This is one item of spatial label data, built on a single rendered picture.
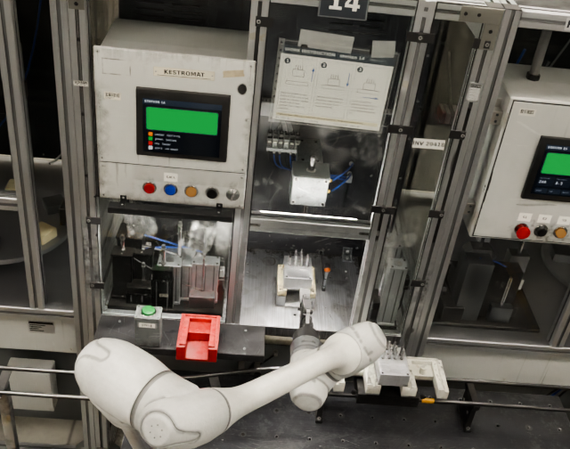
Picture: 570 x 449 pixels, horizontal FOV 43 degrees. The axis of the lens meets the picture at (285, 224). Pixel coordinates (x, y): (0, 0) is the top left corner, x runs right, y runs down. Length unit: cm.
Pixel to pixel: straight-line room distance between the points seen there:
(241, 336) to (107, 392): 97
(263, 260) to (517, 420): 105
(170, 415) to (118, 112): 94
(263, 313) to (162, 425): 115
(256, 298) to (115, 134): 82
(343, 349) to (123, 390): 57
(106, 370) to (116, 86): 82
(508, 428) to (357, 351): 98
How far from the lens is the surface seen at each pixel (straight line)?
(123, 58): 198
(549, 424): 275
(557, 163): 218
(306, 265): 252
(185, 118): 200
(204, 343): 236
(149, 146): 205
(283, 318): 248
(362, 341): 183
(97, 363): 152
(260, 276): 265
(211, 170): 209
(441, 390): 241
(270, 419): 248
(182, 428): 141
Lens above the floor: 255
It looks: 34 degrees down
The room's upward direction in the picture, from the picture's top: 7 degrees clockwise
